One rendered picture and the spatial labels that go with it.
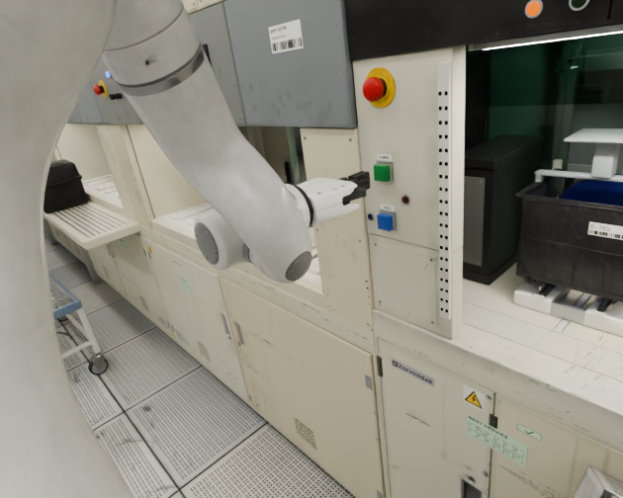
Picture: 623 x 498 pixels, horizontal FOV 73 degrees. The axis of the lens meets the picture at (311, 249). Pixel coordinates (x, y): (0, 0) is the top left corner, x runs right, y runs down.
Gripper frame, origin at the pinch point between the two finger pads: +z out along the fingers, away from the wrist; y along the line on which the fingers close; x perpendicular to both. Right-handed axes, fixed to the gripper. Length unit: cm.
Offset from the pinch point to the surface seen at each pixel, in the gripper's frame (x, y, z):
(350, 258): -21.0, -10.9, 6.6
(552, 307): -31.0, 25.6, 26.3
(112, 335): -120, -212, -13
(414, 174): 0.2, 6.9, 7.1
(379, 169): 0.9, 0.2, 5.5
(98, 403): -120, -153, -40
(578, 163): -20, 6, 97
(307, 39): 24.9, -15.6, 5.7
